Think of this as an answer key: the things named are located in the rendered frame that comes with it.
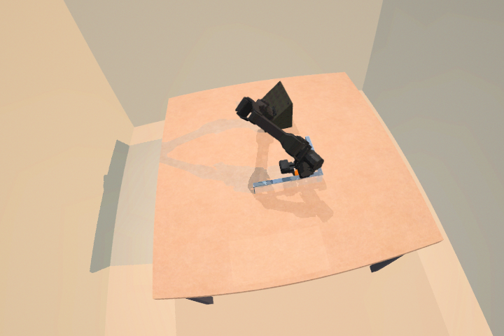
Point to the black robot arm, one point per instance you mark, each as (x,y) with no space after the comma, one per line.
(295,146)

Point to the clear low corner walls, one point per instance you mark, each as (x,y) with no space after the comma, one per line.
(288,184)

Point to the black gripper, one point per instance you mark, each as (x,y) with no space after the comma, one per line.
(287,167)

